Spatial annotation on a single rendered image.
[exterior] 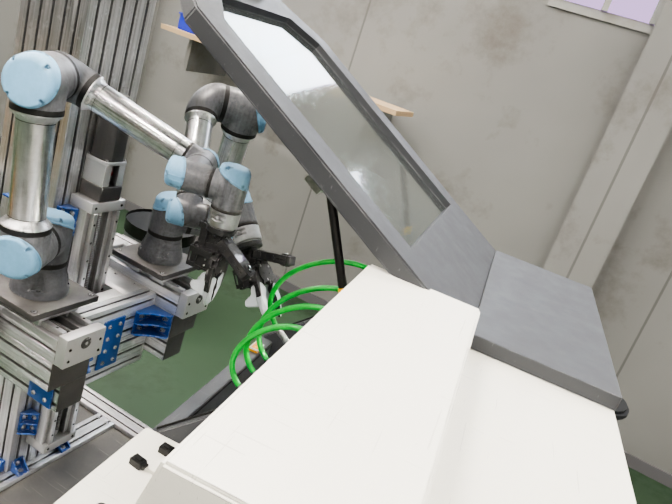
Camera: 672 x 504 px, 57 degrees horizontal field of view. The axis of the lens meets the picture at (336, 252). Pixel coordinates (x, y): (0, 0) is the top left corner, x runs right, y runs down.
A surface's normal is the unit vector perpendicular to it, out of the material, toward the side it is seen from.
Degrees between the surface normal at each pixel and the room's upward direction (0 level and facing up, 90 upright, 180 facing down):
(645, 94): 90
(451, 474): 0
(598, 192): 90
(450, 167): 90
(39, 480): 0
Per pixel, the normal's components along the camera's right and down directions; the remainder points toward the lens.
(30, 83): 0.03, 0.21
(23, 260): -0.04, 0.44
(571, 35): -0.42, 0.17
